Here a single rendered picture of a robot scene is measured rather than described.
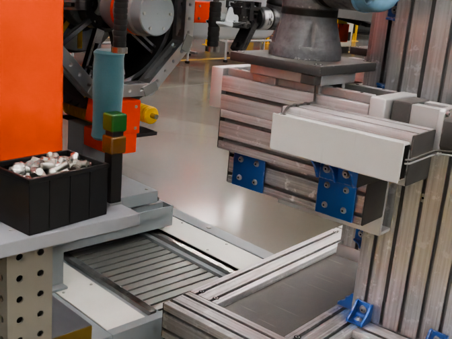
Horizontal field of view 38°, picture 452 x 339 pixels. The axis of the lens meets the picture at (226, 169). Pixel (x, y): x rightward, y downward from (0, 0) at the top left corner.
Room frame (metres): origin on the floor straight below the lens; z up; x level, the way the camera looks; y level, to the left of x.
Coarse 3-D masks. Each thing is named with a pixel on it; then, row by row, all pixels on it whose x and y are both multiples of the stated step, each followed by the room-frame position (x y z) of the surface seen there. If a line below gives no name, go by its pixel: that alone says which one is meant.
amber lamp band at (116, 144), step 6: (102, 138) 1.40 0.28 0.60; (108, 138) 1.38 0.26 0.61; (114, 138) 1.38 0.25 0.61; (120, 138) 1.39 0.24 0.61; (102, 144) 1.40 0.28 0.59; (108, 144) 1.38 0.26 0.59; (114, 144) 1.38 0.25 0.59; (120, 144) 1.39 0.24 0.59; (102, 150) 1.40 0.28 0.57; (108, 150) 1.38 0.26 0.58; (114, 150) 1.38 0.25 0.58; (120, 150) 1.39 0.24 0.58
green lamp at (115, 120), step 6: (108, 114) 1.39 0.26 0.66; (114, 114) 1.38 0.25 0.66; (120, 114) 1.39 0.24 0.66; (108, 120) 1.39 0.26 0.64; (114, 120) 1.38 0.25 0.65; (120, 120) 1.39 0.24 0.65; (126, 120) 1.40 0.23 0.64; (108, 126) 1.38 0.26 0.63; (114, 126) 1.38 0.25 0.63; (120, 126) 1.39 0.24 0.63; (114, 132) 1.38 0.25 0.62
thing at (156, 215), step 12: (144, 204) 2.20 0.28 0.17; (156, 204) 2.23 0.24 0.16; (168, 204) 2.23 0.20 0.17; (144, 216) 2.12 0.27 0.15; (156, 216) 2.16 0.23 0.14; (168, 216) 2.20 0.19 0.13; (132, 228) 2.09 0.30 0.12; (144, 228) 2.13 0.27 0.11; (156, 228) 2.17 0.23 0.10; (84, 240) 1.95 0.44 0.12; (96, 240) 1.99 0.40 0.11; (108, 240) 2.02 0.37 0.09
